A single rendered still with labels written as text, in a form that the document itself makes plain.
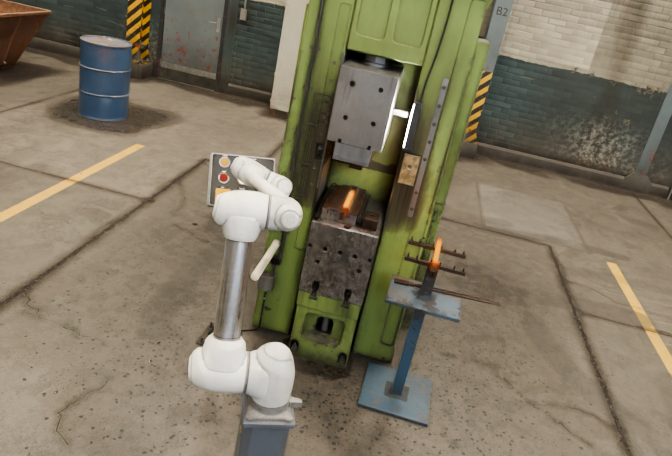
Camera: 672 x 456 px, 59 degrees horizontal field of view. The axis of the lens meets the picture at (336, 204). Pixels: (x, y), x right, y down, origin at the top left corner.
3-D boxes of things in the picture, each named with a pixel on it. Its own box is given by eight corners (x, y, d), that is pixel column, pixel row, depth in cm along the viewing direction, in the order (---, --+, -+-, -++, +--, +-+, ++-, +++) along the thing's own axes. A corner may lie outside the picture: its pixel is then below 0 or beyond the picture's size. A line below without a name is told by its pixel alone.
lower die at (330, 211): (354, 226, 329) (357, 212, 326) (320, 218, 331) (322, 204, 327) (364, 201, 368) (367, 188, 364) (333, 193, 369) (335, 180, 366)
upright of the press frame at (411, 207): (391, 364, 372) (499, -19, 286) (351, 353, 374) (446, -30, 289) (396, 326, 413) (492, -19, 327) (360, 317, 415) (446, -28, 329)
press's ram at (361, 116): (397, 156, 311) (415, 81, 296) (326, 139, 314) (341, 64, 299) (402, 137, 350) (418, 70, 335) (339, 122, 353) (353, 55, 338)
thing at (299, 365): (347, 393, 339) (348, 391, 338) (251, 366, 344) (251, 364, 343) (357, 353, 375) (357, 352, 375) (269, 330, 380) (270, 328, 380)
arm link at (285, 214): (303, 195, 227) (268, 190, 224) (308, 205, 209) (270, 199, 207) (298, 228, 229) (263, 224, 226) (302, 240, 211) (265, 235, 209)
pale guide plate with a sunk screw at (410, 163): (413, 186, 328) (420, 157, 321) (397, 182, 328) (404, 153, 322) (413, 185, 329) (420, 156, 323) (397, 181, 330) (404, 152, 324)
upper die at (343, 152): (368, 167, 316) (372, 150, 312) (332, 158, 317) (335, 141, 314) (376, 147, 354) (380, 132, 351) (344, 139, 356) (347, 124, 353)
